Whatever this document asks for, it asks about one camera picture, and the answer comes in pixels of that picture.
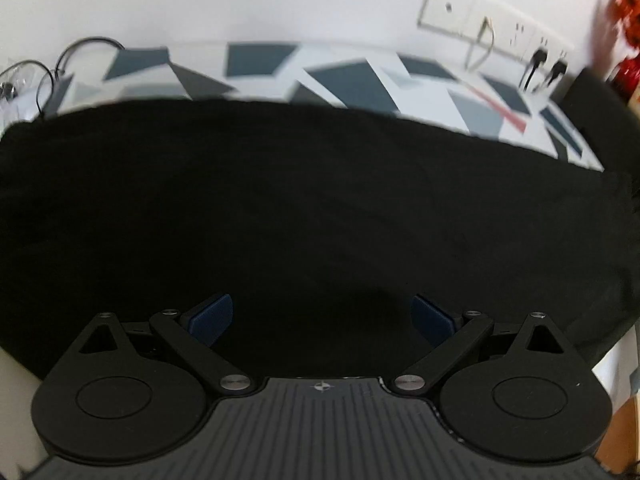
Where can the geometric patterned tablecloth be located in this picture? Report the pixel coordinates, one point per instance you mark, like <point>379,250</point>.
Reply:
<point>350,80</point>

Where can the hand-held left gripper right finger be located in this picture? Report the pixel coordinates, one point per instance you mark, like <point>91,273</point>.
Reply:
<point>432,317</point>

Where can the large black box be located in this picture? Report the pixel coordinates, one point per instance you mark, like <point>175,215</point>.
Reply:
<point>600,110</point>

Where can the white wall socket panel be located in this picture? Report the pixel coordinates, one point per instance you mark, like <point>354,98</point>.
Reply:
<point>450,5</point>

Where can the black power plug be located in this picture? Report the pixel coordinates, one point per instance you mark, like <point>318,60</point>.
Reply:
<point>536,60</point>
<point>558,70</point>

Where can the black sweater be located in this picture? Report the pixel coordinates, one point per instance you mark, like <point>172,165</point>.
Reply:
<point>300,210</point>

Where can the red orange flowers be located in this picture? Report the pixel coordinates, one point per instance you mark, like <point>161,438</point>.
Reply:
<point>627,7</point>

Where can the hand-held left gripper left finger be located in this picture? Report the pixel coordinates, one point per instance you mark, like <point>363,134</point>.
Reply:
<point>212,317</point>

